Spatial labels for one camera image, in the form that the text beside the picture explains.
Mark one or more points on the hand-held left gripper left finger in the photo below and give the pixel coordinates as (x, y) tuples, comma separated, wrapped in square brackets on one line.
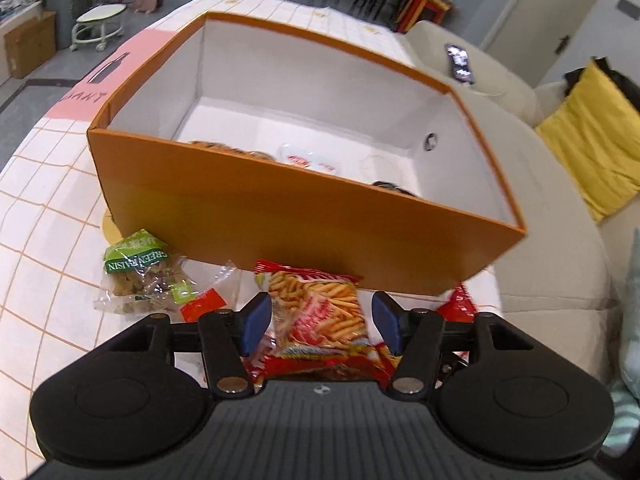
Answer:
[(256, 322)]

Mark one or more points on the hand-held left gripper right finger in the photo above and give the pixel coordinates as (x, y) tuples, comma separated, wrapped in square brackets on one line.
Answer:
[(387, 322)]

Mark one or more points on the red braised meat packet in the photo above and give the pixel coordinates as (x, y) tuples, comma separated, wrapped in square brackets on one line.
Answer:
[(260, 369)]

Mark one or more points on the small red white packet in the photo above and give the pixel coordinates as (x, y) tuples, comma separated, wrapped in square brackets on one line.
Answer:
[(202, 306)]

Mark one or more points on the red potato stick packet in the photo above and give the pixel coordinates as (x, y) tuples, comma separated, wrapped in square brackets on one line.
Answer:
[(315, 305)]

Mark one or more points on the large red snack packet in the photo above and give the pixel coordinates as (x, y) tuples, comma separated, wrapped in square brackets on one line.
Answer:
[(457, 305)]

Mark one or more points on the orange cardboard box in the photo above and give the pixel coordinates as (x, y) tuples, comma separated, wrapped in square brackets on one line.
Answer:
[(280, 210)]

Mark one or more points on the green label raisin packet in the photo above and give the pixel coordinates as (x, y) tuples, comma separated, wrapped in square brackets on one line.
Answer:
[(135, 270)]

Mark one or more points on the dark green snack packet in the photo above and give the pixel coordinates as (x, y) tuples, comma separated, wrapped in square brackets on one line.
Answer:
[(395, 189)]

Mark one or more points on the clear nut packet white label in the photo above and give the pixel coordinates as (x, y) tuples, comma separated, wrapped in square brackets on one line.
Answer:
[(305, 160)]

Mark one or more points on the beige sofa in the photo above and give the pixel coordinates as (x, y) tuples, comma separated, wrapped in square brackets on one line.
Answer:
[(550, 260)]

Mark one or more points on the checked lemon print tablecloth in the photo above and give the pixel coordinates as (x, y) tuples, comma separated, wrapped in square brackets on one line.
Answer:
[(50, 240)]

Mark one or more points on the black smartphone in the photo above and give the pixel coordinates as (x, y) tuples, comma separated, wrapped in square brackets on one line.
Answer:
[(459, 62)]

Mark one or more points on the yellow pillow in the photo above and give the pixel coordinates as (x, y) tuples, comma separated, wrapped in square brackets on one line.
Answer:
[(595, 145)]

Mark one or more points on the orange stool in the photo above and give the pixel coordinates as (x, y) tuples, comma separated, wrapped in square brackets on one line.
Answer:
[(425, 5)]

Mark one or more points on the dark jacket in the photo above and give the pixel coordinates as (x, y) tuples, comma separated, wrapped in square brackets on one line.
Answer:
[(615, 77)]

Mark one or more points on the white rolling stool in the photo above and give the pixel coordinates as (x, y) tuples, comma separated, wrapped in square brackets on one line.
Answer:
[(97, 22)]

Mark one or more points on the white door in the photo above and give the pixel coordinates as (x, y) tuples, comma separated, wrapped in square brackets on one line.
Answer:
[(540, 10)]

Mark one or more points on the small brown cardboard box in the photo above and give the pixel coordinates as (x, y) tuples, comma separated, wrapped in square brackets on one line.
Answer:
[(30, 45)]

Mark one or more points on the grey round bin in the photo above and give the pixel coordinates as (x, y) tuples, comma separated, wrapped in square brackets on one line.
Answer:
[(65, 7)]

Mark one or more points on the grey wall switch panel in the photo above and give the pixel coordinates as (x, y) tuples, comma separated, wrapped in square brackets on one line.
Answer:
[(630, 10)]

